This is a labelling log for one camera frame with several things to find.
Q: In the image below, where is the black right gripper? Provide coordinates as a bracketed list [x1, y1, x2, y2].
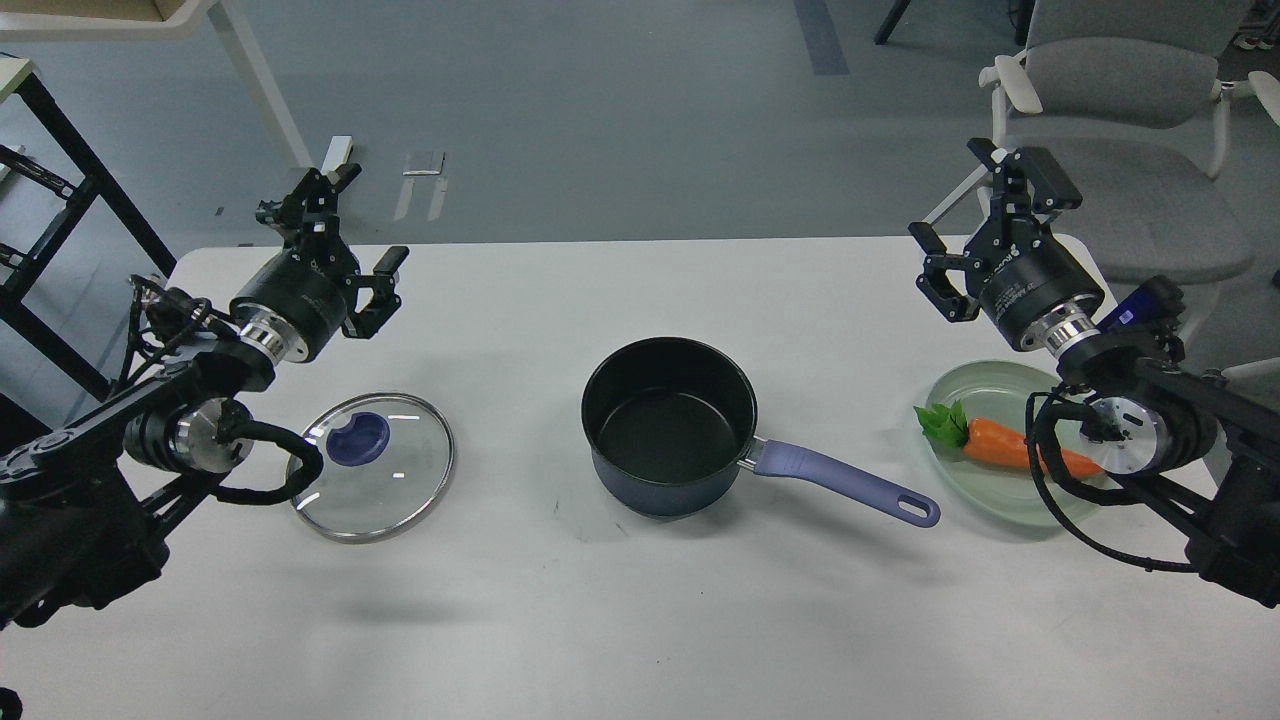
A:
[908, 138, 1105, 354]

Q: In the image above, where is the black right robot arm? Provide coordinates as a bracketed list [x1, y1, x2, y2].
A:
[909, 137, 1279, 609]

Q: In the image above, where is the white table leg frame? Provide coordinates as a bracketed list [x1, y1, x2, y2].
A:
[0, 0, 355, 247]

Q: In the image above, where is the glass lid with blue knob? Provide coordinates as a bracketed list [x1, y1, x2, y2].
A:
[291, 392, 457, 544]

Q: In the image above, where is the blue saucepan with handle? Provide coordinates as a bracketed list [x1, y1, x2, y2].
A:
[580, 337, 941, 528]

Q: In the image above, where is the grey office chair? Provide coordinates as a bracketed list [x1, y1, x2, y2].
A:
[916, 0, 1280, 380]

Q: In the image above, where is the orange toy carrot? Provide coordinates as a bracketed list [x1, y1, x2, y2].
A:
[914, 400, 1105, 480]

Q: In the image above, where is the black metal shelf frame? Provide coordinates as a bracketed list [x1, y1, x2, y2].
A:
[1, 55, 177, 400]

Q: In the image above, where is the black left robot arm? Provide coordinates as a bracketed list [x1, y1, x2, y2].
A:
[1, 161, 408, 628]

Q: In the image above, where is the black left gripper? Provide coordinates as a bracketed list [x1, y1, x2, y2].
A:
[230, 163, 410, 363]

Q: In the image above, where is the translucent green plate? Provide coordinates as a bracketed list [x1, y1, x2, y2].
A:
[923, 360, 1059, 529]

